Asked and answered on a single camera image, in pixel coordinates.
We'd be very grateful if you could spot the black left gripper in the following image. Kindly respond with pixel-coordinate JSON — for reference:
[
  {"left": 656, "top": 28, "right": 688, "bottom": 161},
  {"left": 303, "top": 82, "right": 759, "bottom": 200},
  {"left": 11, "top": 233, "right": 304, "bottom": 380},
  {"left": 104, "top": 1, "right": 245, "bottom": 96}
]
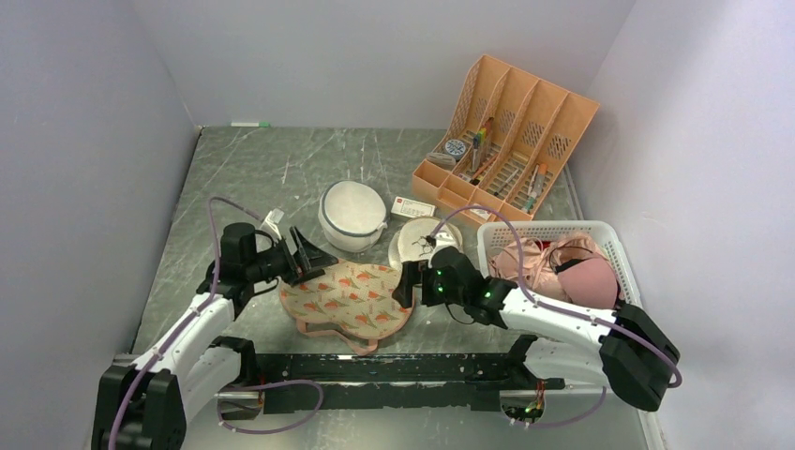
[{"left": 246, "top": 225, "right": 338, "bottom": 288}]

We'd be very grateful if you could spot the tulip print mesh laundry bag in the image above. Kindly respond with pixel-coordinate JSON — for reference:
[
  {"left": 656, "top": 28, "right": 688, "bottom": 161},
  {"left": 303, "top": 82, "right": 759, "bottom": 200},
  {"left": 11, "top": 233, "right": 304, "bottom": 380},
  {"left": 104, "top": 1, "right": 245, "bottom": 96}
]
[{"left": 279, "top": 261, "right": 413, "bottom": 356}]

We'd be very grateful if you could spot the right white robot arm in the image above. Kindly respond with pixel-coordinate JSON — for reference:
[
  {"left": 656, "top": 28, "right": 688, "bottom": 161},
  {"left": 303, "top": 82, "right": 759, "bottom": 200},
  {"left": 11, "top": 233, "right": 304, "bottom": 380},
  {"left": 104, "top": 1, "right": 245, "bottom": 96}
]
[{"left": 391, "top": 247, "right": 683, "bottom": 412}]

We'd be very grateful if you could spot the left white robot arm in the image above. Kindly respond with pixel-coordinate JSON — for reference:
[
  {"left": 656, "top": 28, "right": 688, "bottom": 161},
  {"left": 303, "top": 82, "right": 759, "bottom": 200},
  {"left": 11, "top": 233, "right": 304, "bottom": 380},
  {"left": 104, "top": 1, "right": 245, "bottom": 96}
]
[{"left": 91, "top": 222, "right": 339, "bottom": 449}]

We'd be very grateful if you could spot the cream embroidered mesh laundry bag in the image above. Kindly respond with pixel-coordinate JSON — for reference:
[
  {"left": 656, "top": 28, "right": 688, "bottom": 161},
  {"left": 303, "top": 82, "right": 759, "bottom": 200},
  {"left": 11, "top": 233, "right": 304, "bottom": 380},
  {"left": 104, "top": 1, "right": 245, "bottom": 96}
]
[{"left": 388, "top": 217, "right": 441, "bottom": 270}]

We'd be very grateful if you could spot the white plastic laundry basket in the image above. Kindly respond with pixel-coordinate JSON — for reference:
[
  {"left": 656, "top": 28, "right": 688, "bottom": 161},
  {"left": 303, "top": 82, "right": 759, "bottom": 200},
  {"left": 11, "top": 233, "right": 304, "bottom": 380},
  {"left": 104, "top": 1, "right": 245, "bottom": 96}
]
[{"left": 477, "top": 220, "right": 643, "bottom": 308}]

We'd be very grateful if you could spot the white blue-trimmed mesh laundry bag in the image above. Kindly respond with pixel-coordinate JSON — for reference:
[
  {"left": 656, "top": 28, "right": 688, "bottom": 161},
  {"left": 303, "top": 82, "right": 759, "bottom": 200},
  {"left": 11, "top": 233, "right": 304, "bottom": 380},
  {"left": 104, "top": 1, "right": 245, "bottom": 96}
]
[{"left": 318, "top": 180, "right": 388, "bottom": 253}]

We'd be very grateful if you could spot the pink satin bra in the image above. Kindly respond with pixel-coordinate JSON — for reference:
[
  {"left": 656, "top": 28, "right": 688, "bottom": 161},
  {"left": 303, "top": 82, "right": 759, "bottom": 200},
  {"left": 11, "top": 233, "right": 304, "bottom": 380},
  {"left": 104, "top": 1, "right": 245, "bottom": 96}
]
[{"left": 487, "top": 232, "right": 605, "bottom": 303}]

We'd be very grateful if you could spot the dusty pink bra cup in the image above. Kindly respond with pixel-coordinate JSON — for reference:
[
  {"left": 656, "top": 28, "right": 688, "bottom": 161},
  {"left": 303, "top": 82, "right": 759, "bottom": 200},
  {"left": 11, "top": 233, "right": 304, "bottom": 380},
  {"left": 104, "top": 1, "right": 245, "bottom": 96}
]
[{"left": 556, "top": 257, "right": 620, "bottom": 309}]

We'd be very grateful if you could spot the small white red card box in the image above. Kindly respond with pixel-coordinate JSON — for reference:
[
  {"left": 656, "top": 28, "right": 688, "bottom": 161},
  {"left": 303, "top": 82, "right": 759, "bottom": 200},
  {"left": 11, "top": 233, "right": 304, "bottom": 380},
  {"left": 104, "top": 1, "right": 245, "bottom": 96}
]
[{"left": 391, "top": 197, "right": 436, "bottom": 218}]

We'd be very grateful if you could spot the blue white round tin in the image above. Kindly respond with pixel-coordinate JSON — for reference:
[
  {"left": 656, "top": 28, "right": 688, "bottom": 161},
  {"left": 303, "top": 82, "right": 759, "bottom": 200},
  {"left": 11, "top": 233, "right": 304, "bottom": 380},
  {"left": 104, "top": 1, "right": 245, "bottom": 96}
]
[{"left": 443, "top": 139, "right": 468, "bottom": 161}]

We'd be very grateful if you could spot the multicolour marker pen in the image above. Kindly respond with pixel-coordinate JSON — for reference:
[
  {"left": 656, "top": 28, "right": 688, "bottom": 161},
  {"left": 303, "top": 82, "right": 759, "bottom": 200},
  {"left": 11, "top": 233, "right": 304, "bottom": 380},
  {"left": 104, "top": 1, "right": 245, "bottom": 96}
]
[{"left": 471, "top": 127, "right": 487, "bottom": 173}]

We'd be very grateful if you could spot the orange capped pen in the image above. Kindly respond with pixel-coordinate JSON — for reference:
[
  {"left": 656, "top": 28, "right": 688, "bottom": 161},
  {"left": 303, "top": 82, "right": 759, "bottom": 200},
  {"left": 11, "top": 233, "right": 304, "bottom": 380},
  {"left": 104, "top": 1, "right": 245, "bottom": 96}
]
[{"left": 529, "top": 163, "right": 548, "bottom": 199}]

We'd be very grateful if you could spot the green white marker pen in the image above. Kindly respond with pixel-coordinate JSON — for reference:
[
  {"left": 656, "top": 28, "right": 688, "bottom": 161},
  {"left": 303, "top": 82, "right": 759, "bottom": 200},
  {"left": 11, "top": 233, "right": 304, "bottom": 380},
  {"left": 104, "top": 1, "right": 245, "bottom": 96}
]
[{"left": 230, "top": 121, "right": 271, "bottom": 128}]

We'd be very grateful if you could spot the orange plastic file organizer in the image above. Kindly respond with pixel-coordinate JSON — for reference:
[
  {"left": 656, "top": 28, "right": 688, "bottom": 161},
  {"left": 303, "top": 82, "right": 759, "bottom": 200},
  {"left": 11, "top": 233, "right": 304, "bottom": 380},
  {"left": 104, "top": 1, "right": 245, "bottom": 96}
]
[{"left": 412, "top": 55, "right": 600, "bottom": 226}]

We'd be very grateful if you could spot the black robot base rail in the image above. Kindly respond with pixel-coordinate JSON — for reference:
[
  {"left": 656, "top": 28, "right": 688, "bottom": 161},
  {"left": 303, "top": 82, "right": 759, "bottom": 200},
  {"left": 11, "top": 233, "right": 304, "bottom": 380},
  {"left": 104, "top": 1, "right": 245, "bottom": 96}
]
[{"left": 217, "top": 352, "right": 564, "bottom": 420}]

